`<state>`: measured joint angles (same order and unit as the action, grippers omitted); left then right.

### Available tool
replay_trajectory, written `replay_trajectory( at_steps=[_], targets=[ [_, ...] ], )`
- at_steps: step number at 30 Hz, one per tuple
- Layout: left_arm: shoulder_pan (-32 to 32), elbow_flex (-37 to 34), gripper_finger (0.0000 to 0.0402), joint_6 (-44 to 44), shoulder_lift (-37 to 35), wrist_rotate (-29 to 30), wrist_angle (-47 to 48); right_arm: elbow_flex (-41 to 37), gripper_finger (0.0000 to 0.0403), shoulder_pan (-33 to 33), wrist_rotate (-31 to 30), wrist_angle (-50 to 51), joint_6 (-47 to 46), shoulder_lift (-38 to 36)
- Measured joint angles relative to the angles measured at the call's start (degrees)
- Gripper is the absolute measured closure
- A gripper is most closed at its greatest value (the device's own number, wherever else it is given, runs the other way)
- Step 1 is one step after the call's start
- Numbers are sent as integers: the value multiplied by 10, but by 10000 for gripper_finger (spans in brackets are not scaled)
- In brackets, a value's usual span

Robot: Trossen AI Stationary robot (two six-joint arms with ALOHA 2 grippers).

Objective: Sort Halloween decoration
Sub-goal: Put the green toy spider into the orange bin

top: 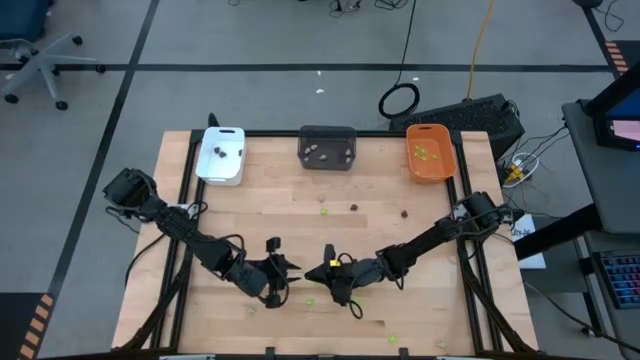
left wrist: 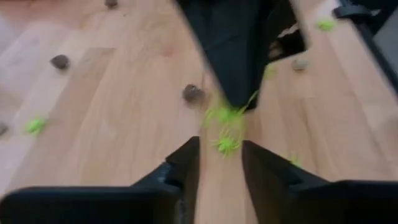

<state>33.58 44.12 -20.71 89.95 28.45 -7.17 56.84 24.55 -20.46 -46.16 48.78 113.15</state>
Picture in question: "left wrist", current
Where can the black table clamp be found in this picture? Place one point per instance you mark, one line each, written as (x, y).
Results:
(351, 12)

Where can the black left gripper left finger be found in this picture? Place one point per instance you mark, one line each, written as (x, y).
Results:
(186, 168)

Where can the neon green plastic spider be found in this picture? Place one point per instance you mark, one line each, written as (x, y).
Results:
(226, 144)
(295, 160)
(270, 71)
(228, 115)
(326, 24)
(35, 126)

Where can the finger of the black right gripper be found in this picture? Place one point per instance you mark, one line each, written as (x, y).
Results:
(224, 46)
(248, 46)

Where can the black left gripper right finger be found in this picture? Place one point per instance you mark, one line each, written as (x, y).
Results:
(267, 180)

